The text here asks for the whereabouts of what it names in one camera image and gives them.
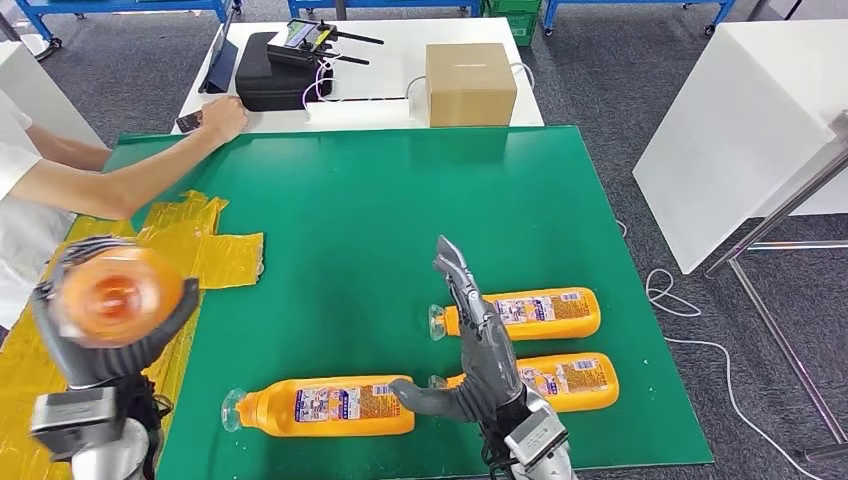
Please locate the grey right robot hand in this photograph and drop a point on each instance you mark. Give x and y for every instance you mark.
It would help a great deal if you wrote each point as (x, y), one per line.
(487, 371)

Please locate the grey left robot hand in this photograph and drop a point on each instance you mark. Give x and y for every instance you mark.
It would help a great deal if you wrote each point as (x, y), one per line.
(99, 364)

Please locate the person's hand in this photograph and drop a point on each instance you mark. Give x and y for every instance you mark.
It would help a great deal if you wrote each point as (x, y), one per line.
(225, 119)

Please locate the orange detergent bottle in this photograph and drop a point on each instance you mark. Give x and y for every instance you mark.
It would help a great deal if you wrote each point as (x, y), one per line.
(318, 407)
(550, 314)
(576, 384)
(119, 298)

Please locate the person's forearm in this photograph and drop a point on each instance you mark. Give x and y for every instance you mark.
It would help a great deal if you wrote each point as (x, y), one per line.
(152, 172)
(73, 149)

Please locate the dark smartphone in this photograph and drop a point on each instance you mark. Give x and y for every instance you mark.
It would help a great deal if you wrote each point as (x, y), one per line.
(191, 121)

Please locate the dark blue tablet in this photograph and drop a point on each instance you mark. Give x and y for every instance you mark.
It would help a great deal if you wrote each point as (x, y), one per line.
(222, 69)

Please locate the black carrying case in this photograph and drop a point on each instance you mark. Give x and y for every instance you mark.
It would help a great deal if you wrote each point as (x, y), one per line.
(265, 79)

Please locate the black remote controller with antennas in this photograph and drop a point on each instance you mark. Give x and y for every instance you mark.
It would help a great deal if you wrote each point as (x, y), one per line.
(298, 38)

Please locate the yellow taped cardboard sheet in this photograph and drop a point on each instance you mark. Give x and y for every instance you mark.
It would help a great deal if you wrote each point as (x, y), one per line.
(218, 258)

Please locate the person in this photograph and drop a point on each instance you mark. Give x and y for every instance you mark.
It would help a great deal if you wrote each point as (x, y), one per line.
(20, 238)

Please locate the blue metal rack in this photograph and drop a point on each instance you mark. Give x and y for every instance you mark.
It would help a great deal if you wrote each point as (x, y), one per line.
(629, 3)
(397, 5)
(119, 6)

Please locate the white table with devices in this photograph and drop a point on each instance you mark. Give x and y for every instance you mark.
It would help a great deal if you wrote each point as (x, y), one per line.
(397, 60)

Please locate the green table mat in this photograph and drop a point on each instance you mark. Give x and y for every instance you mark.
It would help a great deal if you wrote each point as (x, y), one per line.
(397, 199)

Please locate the white cabinet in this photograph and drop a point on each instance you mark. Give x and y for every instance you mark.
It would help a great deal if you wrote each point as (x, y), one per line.
(33, 73)

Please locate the brown cardboard box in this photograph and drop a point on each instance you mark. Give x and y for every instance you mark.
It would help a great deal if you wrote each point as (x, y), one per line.
(470, 86)

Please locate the green plastic crate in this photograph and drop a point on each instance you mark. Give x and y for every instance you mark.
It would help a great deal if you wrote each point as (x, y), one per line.
(517, 23)

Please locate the large white table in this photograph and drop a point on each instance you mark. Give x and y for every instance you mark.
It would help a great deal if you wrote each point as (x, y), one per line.
(729, 132)

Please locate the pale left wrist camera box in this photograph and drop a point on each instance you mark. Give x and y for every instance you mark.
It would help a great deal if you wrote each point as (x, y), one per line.
(73, 417)

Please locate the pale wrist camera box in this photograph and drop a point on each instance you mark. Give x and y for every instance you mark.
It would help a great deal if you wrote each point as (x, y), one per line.
(73, 417)
(536, 437)

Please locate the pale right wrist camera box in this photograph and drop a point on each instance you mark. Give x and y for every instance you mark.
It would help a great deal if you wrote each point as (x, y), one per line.
(536, 437)

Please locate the metal table frame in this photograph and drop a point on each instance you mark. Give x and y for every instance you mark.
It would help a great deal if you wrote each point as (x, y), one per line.
(782, 212)

